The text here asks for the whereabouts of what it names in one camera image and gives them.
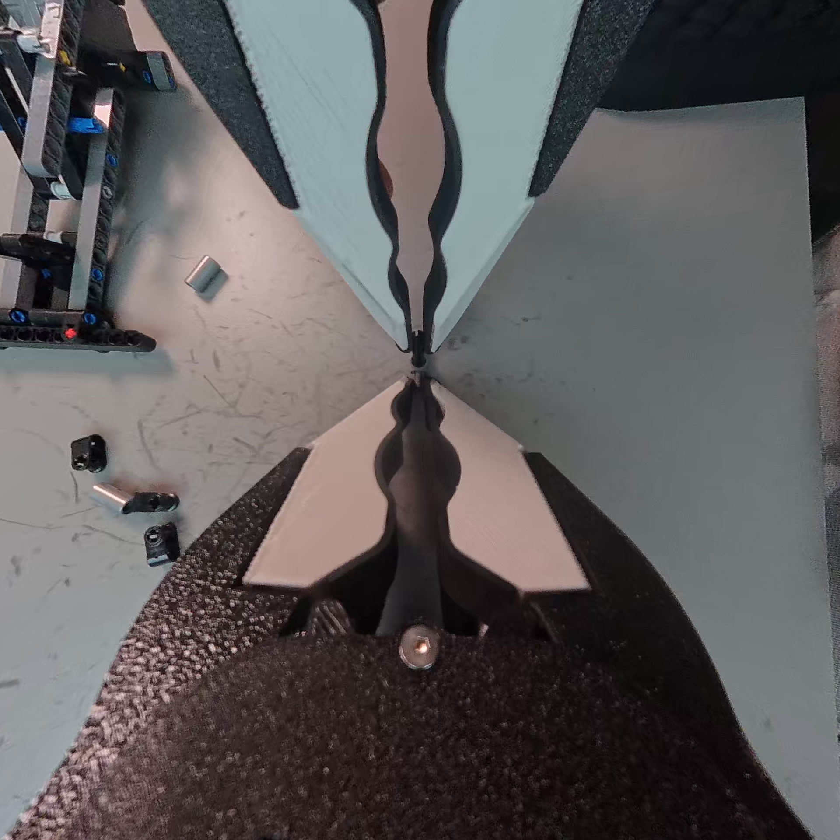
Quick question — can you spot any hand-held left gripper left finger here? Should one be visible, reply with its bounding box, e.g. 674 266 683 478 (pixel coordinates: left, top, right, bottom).
241 378 418 636

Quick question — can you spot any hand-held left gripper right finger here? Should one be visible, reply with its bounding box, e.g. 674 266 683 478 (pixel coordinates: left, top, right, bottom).
424 379 592 636

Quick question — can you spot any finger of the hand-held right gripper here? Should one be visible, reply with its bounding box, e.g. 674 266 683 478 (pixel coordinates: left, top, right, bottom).
423 0 586 354
225 0 417 353

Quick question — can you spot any grey black toy chassis model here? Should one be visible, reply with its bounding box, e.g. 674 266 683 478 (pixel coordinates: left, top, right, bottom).
0 0 179 355

